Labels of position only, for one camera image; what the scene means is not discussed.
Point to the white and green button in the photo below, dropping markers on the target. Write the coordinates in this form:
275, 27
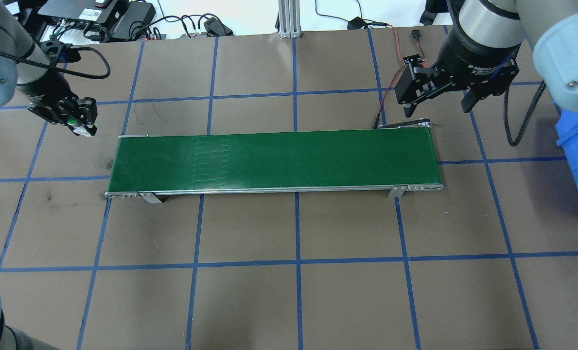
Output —
78, 129

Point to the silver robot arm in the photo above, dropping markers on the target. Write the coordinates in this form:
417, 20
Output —
488, 14
2, 34

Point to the small circuit board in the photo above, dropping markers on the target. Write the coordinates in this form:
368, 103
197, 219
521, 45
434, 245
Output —
411, 61

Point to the black barrel plug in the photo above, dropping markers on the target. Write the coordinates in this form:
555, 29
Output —
415, 34

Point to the black electronic device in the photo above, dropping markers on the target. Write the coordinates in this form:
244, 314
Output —
75, 14

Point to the small black box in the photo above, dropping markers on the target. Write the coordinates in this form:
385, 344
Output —
356, 23

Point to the black power supply brick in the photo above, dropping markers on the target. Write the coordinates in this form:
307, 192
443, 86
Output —
133, 22

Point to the black power plug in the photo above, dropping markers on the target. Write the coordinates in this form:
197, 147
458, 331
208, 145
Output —
217, 26

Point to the green conveyor belt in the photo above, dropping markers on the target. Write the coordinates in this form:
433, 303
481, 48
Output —
269, 160

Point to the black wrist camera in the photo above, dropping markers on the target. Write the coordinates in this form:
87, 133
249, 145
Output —
53, 48

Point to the aluminium profile post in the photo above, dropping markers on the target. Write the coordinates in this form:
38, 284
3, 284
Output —
288, 19

